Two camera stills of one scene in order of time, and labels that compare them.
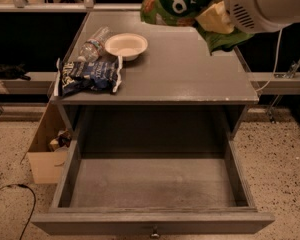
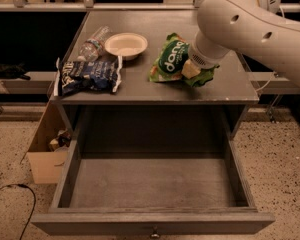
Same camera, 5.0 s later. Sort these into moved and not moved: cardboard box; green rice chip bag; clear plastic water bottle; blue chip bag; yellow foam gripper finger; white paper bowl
Moved: green rice chip bag; yellow foam gripper finger
Not moved: blue chip bag; cardboard box; clear plastic water bottle; white paper bowl
